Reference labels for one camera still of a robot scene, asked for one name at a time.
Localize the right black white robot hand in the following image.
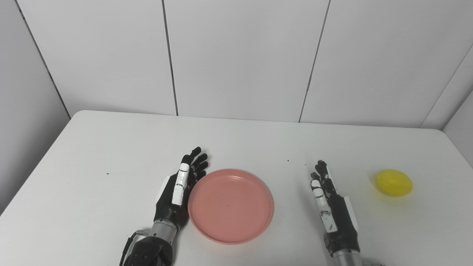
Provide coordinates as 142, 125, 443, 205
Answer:
310, 160, 361, 256

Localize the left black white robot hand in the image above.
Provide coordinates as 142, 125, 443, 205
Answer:
153, 147, 209, 230

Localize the pink plastic plate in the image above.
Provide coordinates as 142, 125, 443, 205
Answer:
188, 168, 274, 245

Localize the yellow lemon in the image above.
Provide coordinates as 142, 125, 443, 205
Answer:
375, 169, 414, 197

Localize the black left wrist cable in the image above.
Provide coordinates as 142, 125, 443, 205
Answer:
119, 230, 151, 266

